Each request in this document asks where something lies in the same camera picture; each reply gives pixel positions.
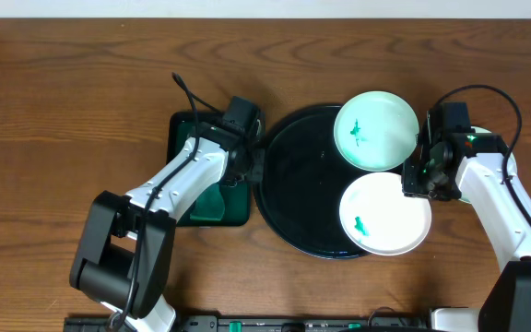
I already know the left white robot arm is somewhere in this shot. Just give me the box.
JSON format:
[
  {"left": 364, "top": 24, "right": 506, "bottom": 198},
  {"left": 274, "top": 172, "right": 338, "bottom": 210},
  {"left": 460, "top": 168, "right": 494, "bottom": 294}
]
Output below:
[{"left": 69, "top": 134, "right": 263, "bottom": 331}]

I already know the light green plate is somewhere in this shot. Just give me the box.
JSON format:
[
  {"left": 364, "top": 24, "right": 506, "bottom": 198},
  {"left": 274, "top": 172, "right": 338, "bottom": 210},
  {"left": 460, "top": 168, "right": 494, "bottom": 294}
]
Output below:
[
  {"left": 459, "top": 125, "right": 517, "bottom": 204},
  {"left": 333, "top": 91, "right": 419, "bottom": 172}
]

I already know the green sponge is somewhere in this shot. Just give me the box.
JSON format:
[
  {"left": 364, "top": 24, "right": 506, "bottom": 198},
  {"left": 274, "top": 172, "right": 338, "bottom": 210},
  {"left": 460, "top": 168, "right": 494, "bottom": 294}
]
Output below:
[{"left": 190, "top": 184, "right": 225, "bottom": 222}]

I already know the rectangular dark green tray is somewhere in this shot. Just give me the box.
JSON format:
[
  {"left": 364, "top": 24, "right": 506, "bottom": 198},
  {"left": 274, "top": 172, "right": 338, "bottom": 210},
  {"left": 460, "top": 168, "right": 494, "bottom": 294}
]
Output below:
[{"left": 166, "top": 111, "right": 251, "bottom": 227}]

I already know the round black tray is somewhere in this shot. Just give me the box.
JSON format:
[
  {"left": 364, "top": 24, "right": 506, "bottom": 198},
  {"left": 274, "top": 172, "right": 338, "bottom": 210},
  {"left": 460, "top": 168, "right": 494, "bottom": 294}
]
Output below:
[{"left": 254, "top": 103, "right": 369, "bottom": 260}]

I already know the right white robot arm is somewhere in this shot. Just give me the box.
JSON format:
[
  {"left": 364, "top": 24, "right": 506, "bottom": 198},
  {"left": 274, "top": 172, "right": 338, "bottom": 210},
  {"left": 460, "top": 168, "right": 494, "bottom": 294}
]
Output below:
[{"left": 402, "top": 132, "right": 531, "bottom": 331}]

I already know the light green plate top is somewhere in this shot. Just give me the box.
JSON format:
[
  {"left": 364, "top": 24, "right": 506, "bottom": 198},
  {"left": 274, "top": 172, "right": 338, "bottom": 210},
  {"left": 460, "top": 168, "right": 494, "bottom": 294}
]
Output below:
[{"left": 333, "top": 91, "right": 419, "bottom": 172}]

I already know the white plate with green stain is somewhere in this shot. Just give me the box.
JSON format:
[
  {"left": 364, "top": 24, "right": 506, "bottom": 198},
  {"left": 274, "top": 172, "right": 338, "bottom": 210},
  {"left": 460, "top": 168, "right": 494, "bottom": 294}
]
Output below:
[{"left": 338, "top": 172, "right": 432, "bottom": 256}]

